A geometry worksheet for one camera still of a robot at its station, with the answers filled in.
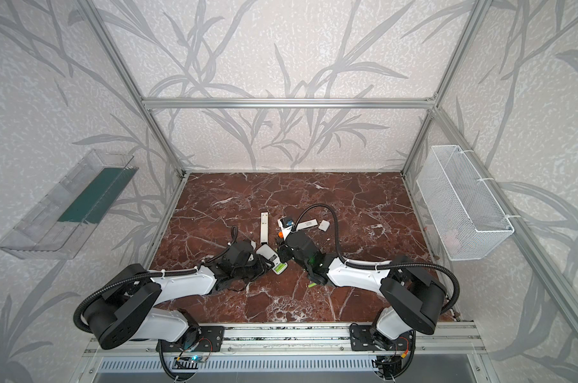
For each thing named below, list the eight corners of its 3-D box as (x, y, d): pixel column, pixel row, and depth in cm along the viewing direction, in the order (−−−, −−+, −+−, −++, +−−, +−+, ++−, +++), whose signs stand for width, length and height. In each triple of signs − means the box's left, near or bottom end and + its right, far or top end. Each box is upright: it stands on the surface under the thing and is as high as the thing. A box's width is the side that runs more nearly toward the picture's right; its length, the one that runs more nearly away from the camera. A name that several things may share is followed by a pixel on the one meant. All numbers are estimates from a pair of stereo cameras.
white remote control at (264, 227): (261, 243, 98) (260, 240, 96) (261, 215, 107) (260, 211, 105) (268, 242, 98) (268, 239, 96) (268, 214, 107) (267, 211, 105)
